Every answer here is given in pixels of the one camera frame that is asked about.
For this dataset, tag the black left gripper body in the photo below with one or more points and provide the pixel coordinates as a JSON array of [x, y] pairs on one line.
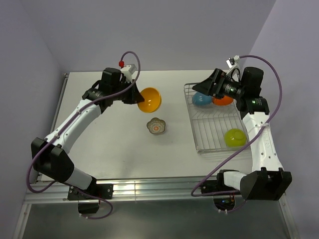
[[122, 85]]

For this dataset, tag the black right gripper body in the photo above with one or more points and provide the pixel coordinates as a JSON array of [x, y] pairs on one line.
[[231, 88]]

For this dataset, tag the white bowl orange outside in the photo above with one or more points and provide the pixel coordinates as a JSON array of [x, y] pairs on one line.
[[223, 101]]

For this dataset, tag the blue ceramic bowl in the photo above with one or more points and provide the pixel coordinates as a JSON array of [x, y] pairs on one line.
[[201, 100]]

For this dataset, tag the yellow orange bowl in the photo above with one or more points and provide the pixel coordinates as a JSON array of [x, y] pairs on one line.
[[152, 100]]

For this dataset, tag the lime green bowl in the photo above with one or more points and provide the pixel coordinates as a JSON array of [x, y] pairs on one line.
[[235, 138]]

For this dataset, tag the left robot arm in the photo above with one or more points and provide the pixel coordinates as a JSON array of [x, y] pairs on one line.
[[50, 155]]

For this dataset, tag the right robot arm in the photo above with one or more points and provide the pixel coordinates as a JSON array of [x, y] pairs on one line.
[[267, 180]]

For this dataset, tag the patterned flower-shaped bowl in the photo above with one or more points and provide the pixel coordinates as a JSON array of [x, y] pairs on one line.
[[156, 126]]

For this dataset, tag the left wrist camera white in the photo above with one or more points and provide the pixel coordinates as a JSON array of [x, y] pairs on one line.
[[128, 71]]

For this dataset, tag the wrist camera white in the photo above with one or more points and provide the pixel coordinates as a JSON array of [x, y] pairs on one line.
[[128, 71], [233, 64]]

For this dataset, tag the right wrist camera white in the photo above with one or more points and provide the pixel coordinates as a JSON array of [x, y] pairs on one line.
[[233, 64]]

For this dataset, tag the steel wire dish rack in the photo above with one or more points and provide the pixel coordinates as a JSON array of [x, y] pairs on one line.
[[210, 123]]

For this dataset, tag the aluminium table edge rail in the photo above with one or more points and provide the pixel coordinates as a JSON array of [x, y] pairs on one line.
[[178, 188]]

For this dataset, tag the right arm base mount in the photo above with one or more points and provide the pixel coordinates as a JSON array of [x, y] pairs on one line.
[[225, 200]]

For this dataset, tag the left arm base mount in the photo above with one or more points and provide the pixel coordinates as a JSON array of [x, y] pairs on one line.
[[90, 200]]

